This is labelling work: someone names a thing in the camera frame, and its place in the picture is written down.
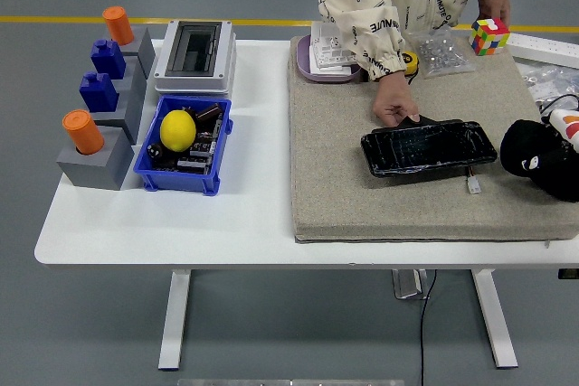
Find white wire connector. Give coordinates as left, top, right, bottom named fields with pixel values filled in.
left=465, top=167, right=481, bottom=196

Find blue bottle-shaped block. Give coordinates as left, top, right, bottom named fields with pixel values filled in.
left=89, top=39, right=127, bottom=80
left=78, top=71, right=119, bottom=114

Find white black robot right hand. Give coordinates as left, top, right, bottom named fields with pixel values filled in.
left=541, top=108, right=579, bottom=152

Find clear bags of small parts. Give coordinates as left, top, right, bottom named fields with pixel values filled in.
left=517, top=62, right=579, bottom=107

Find dark circuit board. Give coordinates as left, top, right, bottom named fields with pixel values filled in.
left=147, top=103, right=225, bottom=177

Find black floor cable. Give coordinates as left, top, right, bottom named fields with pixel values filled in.
left=418, top=269, right=439, bottom=386

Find person's right hand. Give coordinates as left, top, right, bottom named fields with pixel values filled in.
left=373, top=72, right=421, bottom=127

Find white table leg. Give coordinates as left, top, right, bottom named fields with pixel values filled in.
left=470, top=269, right=519, bottom=369
left=157, top=269, right=193, bottom=372

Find glossy black panel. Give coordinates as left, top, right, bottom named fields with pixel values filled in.
left=360, top=113, right=498, bottom=178

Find grey electrical enclosure box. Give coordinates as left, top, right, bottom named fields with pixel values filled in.
left=153, top=19, right=238, bottom=98

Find metal box under table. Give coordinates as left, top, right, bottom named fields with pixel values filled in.
left=391, top=269, right=431, bottom=300

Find thin black cable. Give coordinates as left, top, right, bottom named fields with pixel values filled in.
left=540, top=94, right=579, bottom=117

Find white perforated bar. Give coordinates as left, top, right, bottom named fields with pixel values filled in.
left=505, top=33, right=579, bottom=70

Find blue plastic bin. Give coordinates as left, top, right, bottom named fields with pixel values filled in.
left=133, top=95, right=234, bottom=197

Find yellow lemon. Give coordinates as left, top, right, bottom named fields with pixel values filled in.
left=158, top=108, right=197, bottom=153

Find white plastic socket parts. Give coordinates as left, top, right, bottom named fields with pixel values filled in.
left=309, top=20, right=359, bottom=74

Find black rag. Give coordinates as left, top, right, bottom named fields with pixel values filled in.
left=499, top=118, right=579, bottom=202

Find colourful puzzle cube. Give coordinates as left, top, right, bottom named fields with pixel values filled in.
left=468, top=18, right=511, bottom=57

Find dark brown cylinder capacitor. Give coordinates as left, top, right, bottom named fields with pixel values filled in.
left=195, top=103, right=223, bottom=124

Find person's left hand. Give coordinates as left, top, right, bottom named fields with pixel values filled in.
left=477, top=0, right=512, bottom=28

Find orange cylinder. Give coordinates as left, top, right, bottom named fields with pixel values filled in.
left=62, top=109, right=106, bottom=155
left=101, top=5, right=136, bottom=47

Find purple tray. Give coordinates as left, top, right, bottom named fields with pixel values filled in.
left=296, top=34, right=365, bottom=84

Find grey-brown mat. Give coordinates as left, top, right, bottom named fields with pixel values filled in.
left=288, top=34, right=579, bottom=245

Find grey block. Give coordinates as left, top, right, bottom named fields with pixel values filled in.
left=106, top=26, right=157, bottom=80
left=55, top=126, right=136, bottom=192

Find clear bag of screws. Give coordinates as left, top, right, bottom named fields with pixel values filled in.
left=406, top=27, right=477, bottom=79

